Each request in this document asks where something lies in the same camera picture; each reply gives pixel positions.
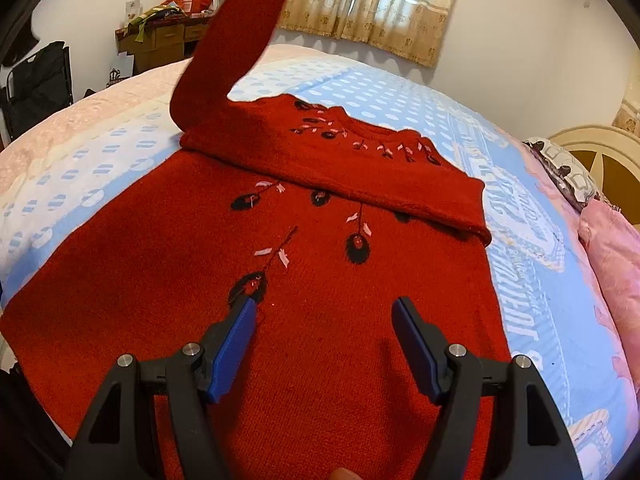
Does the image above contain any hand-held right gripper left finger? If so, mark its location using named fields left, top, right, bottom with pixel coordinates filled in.
left=62, top=296, right=259, bottom=480

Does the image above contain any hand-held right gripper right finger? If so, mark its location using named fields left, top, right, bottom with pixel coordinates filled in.
left=391, top=296, right=584, bottom=480

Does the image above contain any red embroidered sweater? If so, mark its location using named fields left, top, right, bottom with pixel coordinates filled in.
left=0, top=0, right=516, bottom=480

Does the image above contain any pink pillow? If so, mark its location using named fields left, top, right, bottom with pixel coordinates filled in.
left=577, top=199, right=640, bottom=376

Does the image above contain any patterned dark white pillow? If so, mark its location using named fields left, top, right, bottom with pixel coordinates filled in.
left=522, top=136, right=603, bottom=207

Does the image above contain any blue polka dot printed blanket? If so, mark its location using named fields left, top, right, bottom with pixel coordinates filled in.
left=0, top=42, right=640, bottom=461

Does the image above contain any cream wooden headboard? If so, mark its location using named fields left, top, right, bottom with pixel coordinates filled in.
left=546, top=122, right=640, bottom=202

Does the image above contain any pink quilted bedspread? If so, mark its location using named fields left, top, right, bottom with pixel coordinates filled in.
left=0, top=55, right=201, bottom=196

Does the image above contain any white paper bag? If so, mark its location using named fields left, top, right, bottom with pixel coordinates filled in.
left=106, top=54, right=135, bottom=87

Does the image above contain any beige patterned curtain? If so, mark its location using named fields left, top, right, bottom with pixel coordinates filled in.
left=276, top=0, right=449, bottom=69
left=612, top=97, right=640, bottom=137

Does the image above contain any brown wooden desk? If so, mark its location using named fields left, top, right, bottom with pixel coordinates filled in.
left=115, top=10, right=213, bottom=73

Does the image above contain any black folding chair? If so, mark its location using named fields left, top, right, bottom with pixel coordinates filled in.
left=0, top=41, right=74, bottom=143

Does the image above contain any pile of colourful cloths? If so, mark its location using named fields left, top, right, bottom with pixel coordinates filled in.
left=129, top=2, right=193, bottom=43

